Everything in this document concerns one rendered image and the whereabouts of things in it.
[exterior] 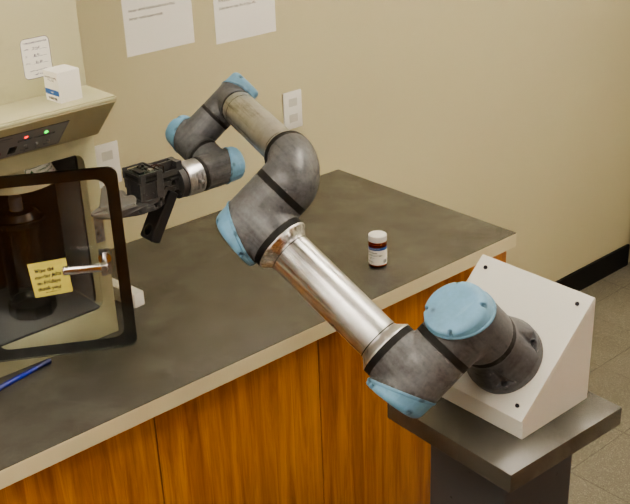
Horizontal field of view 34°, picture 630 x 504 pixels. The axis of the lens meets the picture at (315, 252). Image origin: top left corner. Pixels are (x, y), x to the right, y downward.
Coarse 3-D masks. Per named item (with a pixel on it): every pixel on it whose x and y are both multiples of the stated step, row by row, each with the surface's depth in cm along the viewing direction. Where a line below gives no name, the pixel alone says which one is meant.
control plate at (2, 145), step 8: (40, 128) 198; (48, 128) 200; (56, 128) 201; (64, 128) 203; (8, 136) 194; (16, 136) 195; (24, 136) 197; (32, 136) 199; (40, 136) 201; (48, 136) 203; (56, 136) 205; (0, 144) 195; (8, 144) 197; (16, 144) 199; (24, 144) 200; (32, 144) 202; (40, 144) 204; (48, 144) 206; (0, 152) 198; (16, 152) 202; (24, 152) 204
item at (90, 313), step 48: (0, 192) 200; (48, 192) 202; (96, 192) 204; (0, 240) 204; (48, 240) 206; (96, 240) 208; (0, 288) 208; (96, 288) 212; (0, 336) 213; (48, 336) 214; (96, 336) 216
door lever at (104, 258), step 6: (102, 252) 209; (102, 258) 208; (108, 258) 210; (84, 264) 205; (90, 264) 205; (96, 264) 205; (102, 264) 205; (108, 264) 206; (66, 270) 204; (72, 270) 204; (78, 270) 204; (84, 270) 205; (90, 270) 205; (96, 270) 205; (102, 270) 205
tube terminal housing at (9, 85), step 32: (0, 0) 195; (32, 0) 199; (64, 0) 203; (0, 32) 197; (32, 32) 201; (64, 32) 205; (0, 64) 198; (0, 96) 200; (32, 96) 205; (0, 160) 204; (32, 160) 209
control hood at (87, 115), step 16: (96, 96) 204; (112, 96) 204; (0, 112) 196; (16, 112) 196; (32, 112) 196; (48, 112) 196; (64, 112) 198; (80, 112) 201; (96, 112) 204; (0, 128) 190; (16, 128) 193; (32, 128) 196; (80, 128) 207; (96, 128) 211
